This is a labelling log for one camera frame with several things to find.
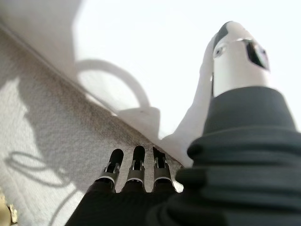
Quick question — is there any gold metal fitting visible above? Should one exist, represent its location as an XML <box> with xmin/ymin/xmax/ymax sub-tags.
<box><xmin>0</xmin><ymin>188</ymin><xmax>18</xmax><ymax>226</ymax></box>

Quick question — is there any dark right robot hand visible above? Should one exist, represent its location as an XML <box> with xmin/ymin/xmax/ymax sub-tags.
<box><xmin>65</xmin><ymin>21</ymin><xmax>301</xmax><ymax>226</ymax></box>

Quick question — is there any white towel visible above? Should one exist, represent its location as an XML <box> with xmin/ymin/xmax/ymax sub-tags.
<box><xmin>0</xmin><ymin>0</ymin><xmax>301</xmax><ymax>167</ymax></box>

